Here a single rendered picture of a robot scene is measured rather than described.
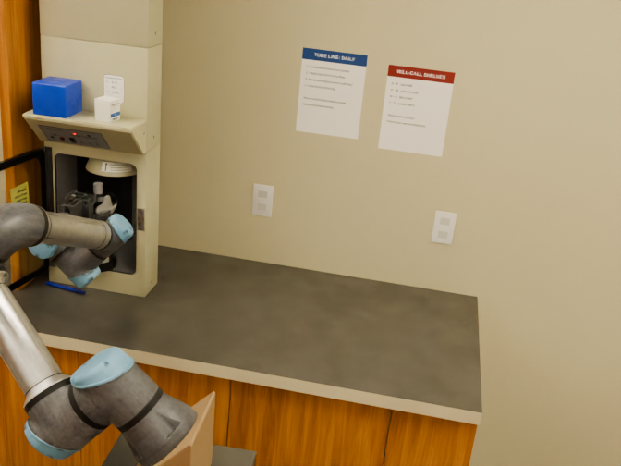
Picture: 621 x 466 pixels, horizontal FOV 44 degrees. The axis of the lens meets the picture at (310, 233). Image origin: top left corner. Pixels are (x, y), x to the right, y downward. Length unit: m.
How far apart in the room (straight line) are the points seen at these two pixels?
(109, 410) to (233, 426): 0.73
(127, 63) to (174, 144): 0.55
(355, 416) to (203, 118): 1.14
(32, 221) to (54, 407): 0.40
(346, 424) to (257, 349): 0.32
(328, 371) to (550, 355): 0.99
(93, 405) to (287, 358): 0.74
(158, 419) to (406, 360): 0.89
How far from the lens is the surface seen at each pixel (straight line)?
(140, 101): 2.28
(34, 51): 2.46
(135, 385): 1.61
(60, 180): 2.49
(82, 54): 2.33
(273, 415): 2.24
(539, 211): 2.65
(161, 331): 2.31
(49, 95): 2.28
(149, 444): 1.63
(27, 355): 1.72
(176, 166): 2.77
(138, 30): 2.25
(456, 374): 2.26
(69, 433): 1.67
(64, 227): 1.88
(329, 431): 2.23
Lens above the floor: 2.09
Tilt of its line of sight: 22 degrees down
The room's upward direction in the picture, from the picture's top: 6 degrees clockwise
